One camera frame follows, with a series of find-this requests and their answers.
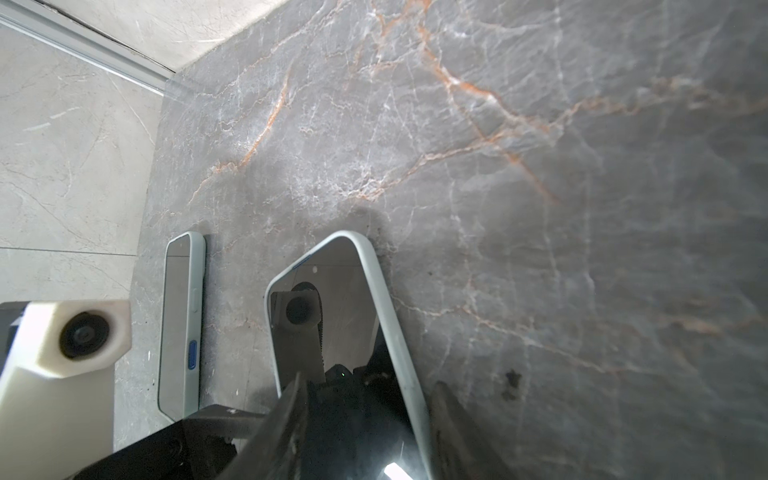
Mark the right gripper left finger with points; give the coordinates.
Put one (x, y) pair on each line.
(275, 451)

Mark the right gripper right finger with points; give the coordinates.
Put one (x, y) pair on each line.
(460, 449)

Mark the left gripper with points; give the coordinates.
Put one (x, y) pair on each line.
(199, 446)

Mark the black phone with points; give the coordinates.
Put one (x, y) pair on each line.
(333, 324)
(181, 326)

